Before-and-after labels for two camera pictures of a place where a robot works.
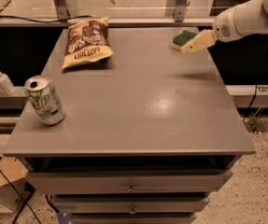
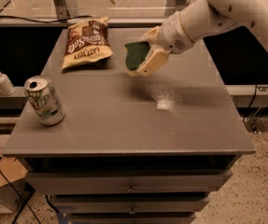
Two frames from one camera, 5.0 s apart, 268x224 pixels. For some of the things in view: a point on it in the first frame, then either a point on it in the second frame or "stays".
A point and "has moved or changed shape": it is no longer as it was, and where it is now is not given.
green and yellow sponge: (179, 39) has moved or changed shape
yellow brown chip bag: (87, 41) stays
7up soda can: (44, 100) stays
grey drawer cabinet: (148, 133) stays
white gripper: (223, 28) -> (173, 34)
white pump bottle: (3, 81) stays
